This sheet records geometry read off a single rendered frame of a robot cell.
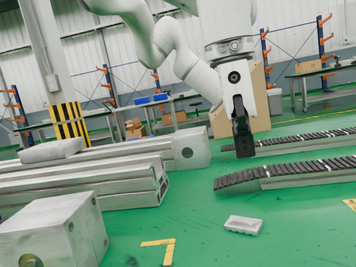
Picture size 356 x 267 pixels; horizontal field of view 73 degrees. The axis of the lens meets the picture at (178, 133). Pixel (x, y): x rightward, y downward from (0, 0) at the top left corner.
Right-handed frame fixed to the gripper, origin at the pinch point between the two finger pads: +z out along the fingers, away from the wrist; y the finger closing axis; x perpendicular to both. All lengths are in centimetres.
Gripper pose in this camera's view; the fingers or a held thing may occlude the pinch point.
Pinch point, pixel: (243, 143)
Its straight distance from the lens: 46.7
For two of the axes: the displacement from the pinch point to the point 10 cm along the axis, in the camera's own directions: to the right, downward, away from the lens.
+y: 1.9, -2.2, 9.6
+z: 1.9, 9.6, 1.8
